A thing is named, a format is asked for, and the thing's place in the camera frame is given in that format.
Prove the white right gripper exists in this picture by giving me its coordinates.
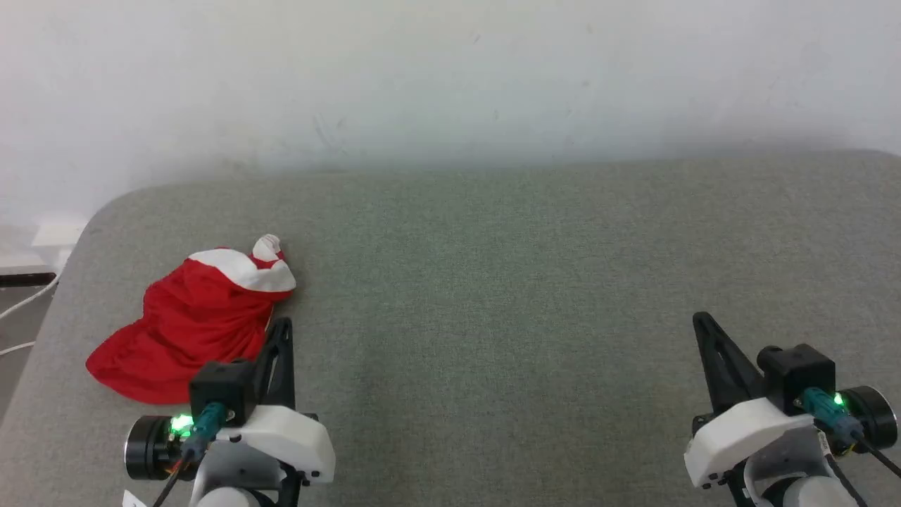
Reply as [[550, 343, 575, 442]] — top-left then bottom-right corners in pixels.
[[684, 311, 815, 489]]

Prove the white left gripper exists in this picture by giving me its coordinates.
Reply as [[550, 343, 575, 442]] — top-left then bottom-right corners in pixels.
[[213, 317, 336, 485]]

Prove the red and white garment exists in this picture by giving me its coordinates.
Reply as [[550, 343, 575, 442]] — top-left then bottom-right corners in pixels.
[[85, 234, 297, 406]]

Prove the grey-green fabric sofa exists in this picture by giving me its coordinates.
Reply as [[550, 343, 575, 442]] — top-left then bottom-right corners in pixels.
[[0, 149, 901, 507]]

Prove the black cable teal plug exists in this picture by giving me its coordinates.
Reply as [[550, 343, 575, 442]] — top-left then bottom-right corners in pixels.
[[151, 402, 230, 507], [795, 387, 901, 480]]

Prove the white wall socket box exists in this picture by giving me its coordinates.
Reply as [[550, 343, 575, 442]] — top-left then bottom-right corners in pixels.
[[31, 217, 90, 248]]

